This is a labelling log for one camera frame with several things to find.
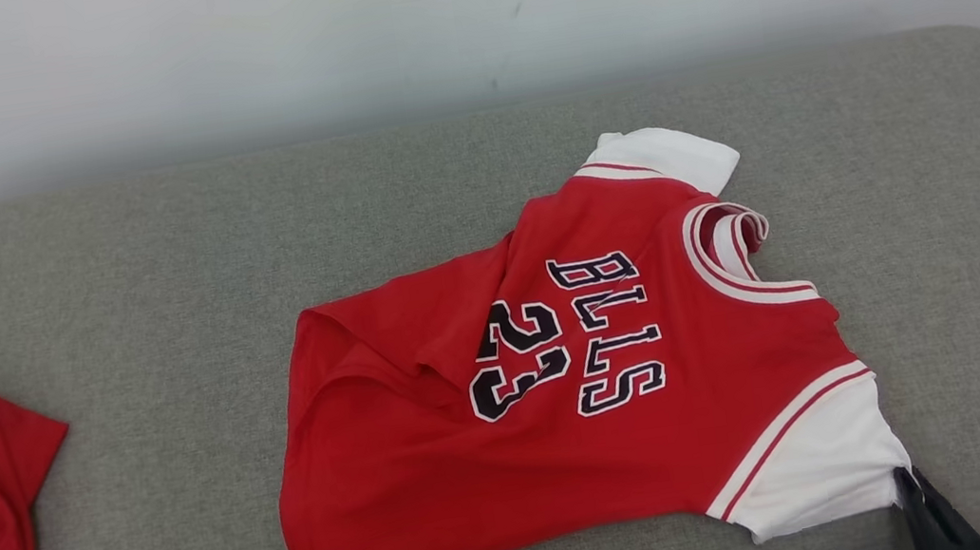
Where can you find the red Bulls basketball jersey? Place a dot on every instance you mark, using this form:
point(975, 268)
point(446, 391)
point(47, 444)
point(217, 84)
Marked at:
point(479, 468)

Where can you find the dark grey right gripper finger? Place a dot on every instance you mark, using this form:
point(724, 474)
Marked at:
point(957, 531)
point(923, 521)

